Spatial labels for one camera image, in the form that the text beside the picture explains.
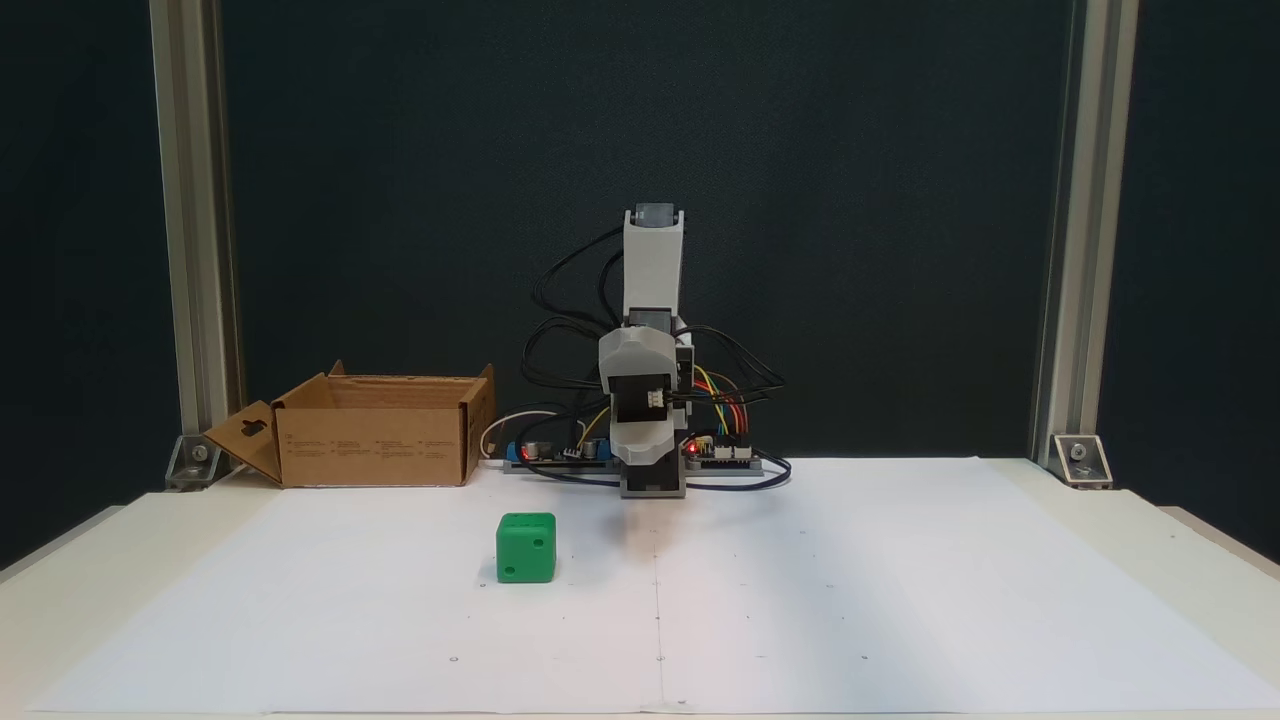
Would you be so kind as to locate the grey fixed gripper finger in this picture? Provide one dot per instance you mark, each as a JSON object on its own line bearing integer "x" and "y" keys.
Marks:
{"x": 648, "y": 459}

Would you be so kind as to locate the green die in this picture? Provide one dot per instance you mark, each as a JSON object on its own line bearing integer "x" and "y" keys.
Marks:
{"x": 525, "y": 550}

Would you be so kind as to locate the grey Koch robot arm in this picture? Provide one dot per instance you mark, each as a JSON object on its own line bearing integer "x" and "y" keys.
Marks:
{"x": 652, "y": 270}

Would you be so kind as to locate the blue circuit board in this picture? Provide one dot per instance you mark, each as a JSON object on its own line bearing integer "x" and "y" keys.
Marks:
{"x": 545, "y": 455}

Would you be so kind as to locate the open cardboard box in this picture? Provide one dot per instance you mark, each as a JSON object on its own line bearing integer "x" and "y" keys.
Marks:
{"x": 370, "y": 450}

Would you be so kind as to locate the metal corner bracket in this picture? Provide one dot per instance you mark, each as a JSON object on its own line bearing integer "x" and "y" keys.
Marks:
{"x": 195, "y": 462}
{"x": 1080, "y": 460}

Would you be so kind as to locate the aluminium frame post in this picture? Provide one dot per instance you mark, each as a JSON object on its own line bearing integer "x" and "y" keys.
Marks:
{"x": 195, "y": 200}
{"x": 1085, "y": 200}

